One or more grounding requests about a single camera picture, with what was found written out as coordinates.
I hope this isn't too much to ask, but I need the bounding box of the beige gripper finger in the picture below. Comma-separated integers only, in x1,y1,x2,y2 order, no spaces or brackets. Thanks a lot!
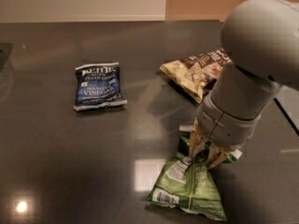
189,120,211,158
206,144,242,169

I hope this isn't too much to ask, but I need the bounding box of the green jalapeno chip bag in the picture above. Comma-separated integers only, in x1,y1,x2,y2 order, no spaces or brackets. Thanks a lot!
145,124,243,221

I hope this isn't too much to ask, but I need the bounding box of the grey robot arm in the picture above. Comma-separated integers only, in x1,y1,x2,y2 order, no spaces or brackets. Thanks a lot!
190,0,299,169

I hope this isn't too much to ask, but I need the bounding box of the beige brown chip bag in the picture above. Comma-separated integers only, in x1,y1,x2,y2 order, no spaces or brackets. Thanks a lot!
160,49,229,104

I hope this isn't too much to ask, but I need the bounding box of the blue salt vinegar chip bag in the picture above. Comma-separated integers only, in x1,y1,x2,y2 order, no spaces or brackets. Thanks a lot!
74,63,127,111

